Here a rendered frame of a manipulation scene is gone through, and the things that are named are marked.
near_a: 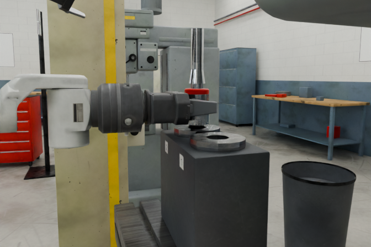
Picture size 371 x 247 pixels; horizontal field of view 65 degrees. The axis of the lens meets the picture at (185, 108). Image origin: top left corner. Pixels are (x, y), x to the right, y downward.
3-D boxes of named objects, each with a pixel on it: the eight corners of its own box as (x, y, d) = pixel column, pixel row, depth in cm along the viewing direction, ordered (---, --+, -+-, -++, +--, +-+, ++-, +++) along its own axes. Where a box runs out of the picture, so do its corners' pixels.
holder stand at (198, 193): (193, 285, 41) (194, 148, 39) (160, 215, 62) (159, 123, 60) (267, 269, 45) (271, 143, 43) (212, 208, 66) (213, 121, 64)
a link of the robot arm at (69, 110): (117, 81, 47) (41, 81, 44) (119, 146, 48) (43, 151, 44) (115, 84, 58) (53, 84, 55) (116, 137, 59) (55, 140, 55)
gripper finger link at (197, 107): (215, 115, 55) (184, 116, 53) (216, 98, 54) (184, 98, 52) (218, 116, 53) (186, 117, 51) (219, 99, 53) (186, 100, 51)
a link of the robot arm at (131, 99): (191, 82, 48) (117, 82, 45) (190, 139, 49) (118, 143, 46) (173, 81, 60) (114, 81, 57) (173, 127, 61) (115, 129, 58)
